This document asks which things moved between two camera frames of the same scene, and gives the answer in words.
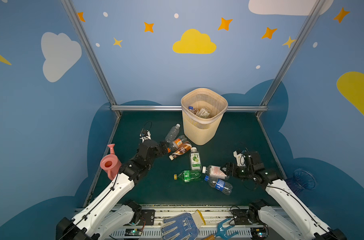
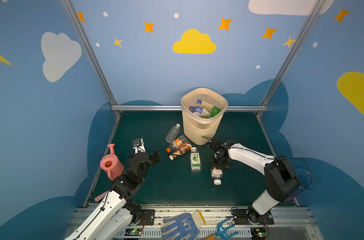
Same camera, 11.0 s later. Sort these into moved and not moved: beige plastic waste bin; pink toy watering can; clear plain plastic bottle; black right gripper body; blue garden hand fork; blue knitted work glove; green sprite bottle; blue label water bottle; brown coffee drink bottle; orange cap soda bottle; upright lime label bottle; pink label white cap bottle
Moved: pink label white cap bottle; black right gripper body; blue label water bottle; green sprite bottle
Not moved: beige plastic waste bin; clear plain plastic bottle; blue knitted work glove; upright lime label bottle; orange cap soda bottle; pink toy watering can; blue garden hand fork; brown coffee drink bottle
